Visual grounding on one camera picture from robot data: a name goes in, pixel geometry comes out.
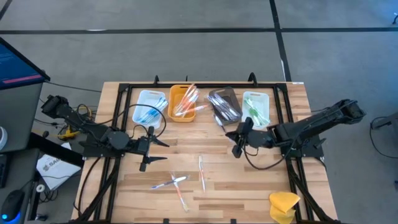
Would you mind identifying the orange plastic bin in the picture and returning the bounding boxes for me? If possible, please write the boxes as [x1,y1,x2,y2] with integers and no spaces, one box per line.
[167,84,197,123]

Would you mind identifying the grey translucent plastic bin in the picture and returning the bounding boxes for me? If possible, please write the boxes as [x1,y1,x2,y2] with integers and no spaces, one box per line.
[208,86,243,126]

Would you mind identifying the yellow cable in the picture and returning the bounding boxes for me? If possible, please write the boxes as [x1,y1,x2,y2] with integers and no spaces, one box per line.
[58,106,93,141]

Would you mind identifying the white round object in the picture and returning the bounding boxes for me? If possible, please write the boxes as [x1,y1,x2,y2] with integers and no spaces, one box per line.
[0,126,7,152]

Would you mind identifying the computer monitor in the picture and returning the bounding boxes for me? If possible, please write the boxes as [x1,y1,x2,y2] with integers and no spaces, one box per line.
[0,36,51,91]

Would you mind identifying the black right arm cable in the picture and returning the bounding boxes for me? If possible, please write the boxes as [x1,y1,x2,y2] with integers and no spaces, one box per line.
[242,146,292,171]

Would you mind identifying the black computer mouse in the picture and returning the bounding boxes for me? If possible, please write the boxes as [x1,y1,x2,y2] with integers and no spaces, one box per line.
[0,189,25,223]

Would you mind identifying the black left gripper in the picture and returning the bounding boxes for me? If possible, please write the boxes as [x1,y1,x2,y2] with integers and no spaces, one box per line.
[132,126,170,172]

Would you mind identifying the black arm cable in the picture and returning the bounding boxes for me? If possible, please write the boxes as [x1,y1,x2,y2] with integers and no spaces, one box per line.
[77,103,168,139]
[242,146,292,171]

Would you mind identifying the black stand foot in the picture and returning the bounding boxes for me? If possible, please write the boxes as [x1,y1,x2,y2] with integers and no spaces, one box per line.
[369,111,398,135]

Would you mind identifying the orange toothbrush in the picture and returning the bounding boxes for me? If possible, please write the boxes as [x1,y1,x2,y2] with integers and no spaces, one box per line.
[178,90,200,118]
[175,83,198,116]
[174,98,200,118]
[169,170,190,212]
[175,105,208,117]
[198,154,206,193]
[173,92,195,116]
[174,88,199,118]
[173,84,195,115]

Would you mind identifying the white printed booklet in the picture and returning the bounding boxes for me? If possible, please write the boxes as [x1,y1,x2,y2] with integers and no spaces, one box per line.
[36,142,81,190]

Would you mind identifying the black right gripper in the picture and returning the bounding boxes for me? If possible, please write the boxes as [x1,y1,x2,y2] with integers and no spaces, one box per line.
[225,116,275,159]

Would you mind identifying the yellow cloth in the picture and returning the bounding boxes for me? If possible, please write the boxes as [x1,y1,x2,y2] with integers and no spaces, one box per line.
[269,192,302,224]

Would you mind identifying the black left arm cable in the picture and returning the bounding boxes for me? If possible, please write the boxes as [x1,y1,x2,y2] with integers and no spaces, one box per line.
[77,103,168,139]

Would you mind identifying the green toothbrush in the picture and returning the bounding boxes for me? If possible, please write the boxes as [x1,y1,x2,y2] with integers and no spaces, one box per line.
[243,97,254,114]
[247,99,264,123]
[244,98,259,121]
[250,107,267,125]
[248,104,261,124]
[253,110,271,126]

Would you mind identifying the dark keyboard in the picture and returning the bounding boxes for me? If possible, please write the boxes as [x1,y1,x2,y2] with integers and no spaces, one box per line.
[0,154,7,189]

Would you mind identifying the grey desk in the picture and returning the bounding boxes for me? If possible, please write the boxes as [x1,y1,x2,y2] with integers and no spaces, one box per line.
[0,82,44,153]

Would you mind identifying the white plastic bin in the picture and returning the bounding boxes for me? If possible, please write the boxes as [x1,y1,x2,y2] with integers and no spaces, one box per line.
[132,90,169,130]
[241,90,271,127]

